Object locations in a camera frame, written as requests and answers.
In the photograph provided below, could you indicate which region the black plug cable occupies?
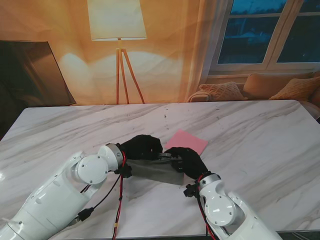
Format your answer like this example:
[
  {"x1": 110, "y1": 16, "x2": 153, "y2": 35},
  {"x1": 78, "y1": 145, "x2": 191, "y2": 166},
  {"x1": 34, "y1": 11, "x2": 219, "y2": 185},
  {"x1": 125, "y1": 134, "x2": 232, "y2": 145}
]
[{"x1": 74, "y1": 173, "x2": 122, "y2": 223}]

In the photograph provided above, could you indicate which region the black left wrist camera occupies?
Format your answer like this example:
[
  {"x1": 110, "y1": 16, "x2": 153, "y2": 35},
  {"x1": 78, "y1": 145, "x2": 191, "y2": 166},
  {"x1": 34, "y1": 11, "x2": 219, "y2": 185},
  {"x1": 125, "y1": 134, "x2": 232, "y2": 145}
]
[{"x1": 113, "y1": 163, "x2": 133, "y2": 179}]

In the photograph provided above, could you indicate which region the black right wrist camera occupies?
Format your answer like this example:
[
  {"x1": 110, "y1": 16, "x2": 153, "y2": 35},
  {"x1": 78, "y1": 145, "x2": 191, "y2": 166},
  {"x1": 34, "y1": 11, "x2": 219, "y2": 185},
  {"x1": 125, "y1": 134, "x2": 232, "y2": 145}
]
[{"x1": 183, "y1": 183, "x2": 200, "y2": 198}]

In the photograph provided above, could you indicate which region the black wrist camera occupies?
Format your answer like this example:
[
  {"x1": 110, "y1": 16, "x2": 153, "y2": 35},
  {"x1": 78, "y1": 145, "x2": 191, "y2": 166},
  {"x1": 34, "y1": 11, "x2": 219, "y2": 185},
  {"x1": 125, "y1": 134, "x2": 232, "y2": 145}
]
[
  {"x1": 183, "y1": 183, "x2": 200, "y2": 198},
  {"x1": 113, "y1": 163, "x2": 133, "y2": 179}
]

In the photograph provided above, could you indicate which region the pink paper document stack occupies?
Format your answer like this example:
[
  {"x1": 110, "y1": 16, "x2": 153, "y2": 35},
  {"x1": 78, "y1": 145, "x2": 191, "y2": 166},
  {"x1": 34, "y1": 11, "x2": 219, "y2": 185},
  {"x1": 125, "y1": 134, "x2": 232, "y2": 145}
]
[{"x1": 164, "y1": 128, "x2": 209, "y2": 156}]

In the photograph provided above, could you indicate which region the printed living room backdrop cloth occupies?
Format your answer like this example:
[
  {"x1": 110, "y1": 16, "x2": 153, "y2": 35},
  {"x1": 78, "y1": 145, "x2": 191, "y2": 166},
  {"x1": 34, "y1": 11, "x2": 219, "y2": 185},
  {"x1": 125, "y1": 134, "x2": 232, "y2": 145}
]
[{"x1": 0, "y1": 0, "x2": 320, "y2": 123}]

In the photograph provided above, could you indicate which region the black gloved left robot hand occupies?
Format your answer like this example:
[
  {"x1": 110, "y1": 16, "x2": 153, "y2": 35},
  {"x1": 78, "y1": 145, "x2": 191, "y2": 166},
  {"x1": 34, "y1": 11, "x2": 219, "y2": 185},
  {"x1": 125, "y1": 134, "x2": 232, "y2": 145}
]
[{"x1": 119, "y1": 134, "x2": 164, "y2": 161}]

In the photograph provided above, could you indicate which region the red and black cable bundle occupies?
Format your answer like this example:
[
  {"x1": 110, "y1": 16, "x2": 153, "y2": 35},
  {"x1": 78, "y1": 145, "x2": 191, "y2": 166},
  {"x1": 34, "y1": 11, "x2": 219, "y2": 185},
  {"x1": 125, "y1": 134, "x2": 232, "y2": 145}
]
[
  {"x1": 197, "y1": 179, "x2": 233, "y2": 240},
  {"x1": 111, "y1": 149, "x2": 127, "y2": 240}
]

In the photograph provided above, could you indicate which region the grey zippered storage pouch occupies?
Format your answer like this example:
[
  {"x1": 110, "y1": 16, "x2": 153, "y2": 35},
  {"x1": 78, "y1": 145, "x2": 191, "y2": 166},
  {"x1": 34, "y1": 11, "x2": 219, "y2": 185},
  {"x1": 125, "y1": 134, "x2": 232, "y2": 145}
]
[{"x1": 127, "y1": 152, "x2": 186, "y2": 186}]

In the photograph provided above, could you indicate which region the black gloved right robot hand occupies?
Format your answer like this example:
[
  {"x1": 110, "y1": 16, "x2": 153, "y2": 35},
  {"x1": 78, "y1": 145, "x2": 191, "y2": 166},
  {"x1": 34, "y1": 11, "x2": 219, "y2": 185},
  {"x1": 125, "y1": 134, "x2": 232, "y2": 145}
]
[{"x1": 163, "y1": 146, "x2": 210, "y2": 181}]

